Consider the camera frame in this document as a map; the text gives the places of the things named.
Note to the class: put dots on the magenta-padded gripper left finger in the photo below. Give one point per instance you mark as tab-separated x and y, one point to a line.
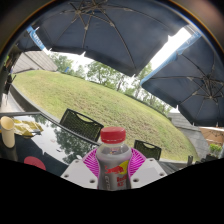
80	173

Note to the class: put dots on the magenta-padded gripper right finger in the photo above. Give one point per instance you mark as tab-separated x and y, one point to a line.
146	171

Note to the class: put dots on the red-capped grey drink bottle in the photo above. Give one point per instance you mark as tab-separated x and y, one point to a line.
113	163

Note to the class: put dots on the black wicker chair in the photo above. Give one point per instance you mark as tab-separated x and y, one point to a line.
148	151
80	125

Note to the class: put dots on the flat round red coaster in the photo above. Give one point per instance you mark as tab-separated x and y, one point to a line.
35	162

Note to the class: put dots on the grey-roofed building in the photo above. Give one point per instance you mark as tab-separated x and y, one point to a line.
33	61
190	133

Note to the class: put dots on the yellow plastic packet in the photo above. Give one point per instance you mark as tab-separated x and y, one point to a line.
26	127

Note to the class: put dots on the beige patio umbrella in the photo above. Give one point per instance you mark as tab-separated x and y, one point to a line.
213	135

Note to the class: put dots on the large navy patio umbrella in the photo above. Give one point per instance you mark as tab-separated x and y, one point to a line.
196	86
110	30

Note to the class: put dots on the navy umbrella with light-blue edge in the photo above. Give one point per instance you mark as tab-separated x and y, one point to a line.
31	40

